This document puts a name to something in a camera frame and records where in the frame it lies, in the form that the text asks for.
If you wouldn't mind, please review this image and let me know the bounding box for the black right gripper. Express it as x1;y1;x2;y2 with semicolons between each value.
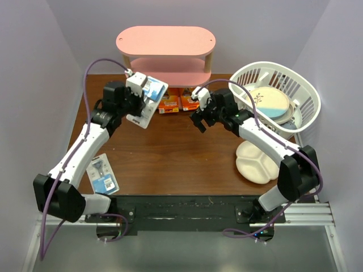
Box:
189;93;225;133

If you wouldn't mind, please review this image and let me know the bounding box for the orange razor box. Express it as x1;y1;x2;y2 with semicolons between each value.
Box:
158;88;179;114
179;88;199;111

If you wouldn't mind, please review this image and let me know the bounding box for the blue razor blister pack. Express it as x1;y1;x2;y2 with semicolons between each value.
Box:
86;153;120;195
126;76;168;129

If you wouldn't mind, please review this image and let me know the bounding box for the pink three-tier wooden shelf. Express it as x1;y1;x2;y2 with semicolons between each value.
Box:
116;25;216;88

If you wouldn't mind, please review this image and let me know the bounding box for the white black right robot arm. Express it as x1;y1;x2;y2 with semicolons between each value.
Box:
190;87;323;223

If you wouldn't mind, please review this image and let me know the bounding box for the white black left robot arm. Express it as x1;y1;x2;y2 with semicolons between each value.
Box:
33;79;145;223

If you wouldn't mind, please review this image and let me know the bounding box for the cream divided plate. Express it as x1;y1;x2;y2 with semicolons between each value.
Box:
235;141;279;185

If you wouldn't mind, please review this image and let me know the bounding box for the cream and blue floral plate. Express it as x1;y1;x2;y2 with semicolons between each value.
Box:
250;87;290;118

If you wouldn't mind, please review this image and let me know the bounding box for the white plastic laundry basket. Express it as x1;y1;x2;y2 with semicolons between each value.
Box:
229;61;321;139

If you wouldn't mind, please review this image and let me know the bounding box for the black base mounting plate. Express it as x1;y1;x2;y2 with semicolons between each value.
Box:
85;195;296;239

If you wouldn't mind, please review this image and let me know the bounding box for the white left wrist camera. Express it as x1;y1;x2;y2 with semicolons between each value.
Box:
126;72;147;97

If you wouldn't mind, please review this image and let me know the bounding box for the aluminium frame rail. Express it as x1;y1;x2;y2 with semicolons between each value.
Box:
21;133;348;272

